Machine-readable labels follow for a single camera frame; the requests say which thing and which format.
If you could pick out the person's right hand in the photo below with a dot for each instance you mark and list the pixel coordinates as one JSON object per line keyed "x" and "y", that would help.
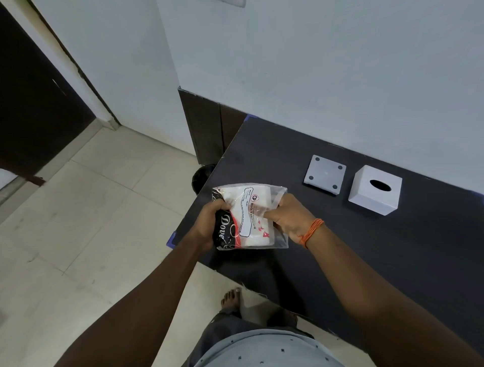
{"x": 291, "y": 217}

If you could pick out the person's left hand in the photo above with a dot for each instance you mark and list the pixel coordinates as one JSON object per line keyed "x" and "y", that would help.
{"x": 206, "y": 225}

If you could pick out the person's left fingers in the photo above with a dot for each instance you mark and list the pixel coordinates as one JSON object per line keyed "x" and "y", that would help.
{"x": 221, "y": 205}

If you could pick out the person's right thumb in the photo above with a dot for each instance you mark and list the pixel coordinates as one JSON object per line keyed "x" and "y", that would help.
{"x": 283, "y": 199}

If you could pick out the clear plastic tissue packet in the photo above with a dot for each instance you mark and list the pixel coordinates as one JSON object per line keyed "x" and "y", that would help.
{"x": 249, "y": 215}

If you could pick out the person's left forearm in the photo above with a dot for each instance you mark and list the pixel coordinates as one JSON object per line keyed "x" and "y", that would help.
{"x": 140, "y": 306}

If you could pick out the person's right forearm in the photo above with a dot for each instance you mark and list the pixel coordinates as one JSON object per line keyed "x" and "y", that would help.
{"x": 382, "y": 298}

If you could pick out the black waste bin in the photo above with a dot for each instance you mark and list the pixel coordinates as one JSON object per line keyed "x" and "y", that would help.
{"x": 201, "y": 177}

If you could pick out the orange thread wristband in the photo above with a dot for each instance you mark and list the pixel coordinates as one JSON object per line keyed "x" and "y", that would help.
{"x": 312, "y": 231}

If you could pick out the dark wooden cabinet panel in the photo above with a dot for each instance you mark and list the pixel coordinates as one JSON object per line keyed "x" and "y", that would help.
{"x": 210, "y": 126}

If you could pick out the white square tissue box cover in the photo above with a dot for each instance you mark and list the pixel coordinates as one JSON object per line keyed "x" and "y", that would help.
{"x": 375, "y": 189}

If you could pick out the person's foot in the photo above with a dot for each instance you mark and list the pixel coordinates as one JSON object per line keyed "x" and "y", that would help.
{"x": 232, "y": 298}

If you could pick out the grey trousers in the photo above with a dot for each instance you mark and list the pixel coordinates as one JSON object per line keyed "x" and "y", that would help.
{"x": 230, "y": 336}

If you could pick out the light blue patterned shirt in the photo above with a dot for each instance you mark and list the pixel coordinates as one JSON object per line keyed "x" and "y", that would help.
{"x": 264, "y": 349}

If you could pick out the dark wooden door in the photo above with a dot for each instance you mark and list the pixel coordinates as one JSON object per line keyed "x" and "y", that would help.
{"x": 36, "y": 102}

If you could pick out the white square base plate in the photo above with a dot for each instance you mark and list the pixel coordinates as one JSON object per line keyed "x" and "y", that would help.
{"x": 325, "y": 174}

